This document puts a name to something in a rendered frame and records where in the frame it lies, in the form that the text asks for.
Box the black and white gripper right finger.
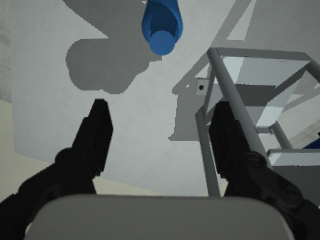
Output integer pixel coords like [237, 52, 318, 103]
[209, 101, 320, 240]

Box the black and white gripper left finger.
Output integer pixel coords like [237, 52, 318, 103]
[0, 99, 113, 240]

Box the grey open shelving unit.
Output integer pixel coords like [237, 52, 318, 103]
[195, 47, 320, 208]

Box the dark blue bottle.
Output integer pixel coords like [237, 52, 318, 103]
[142, 0, 183, 56]

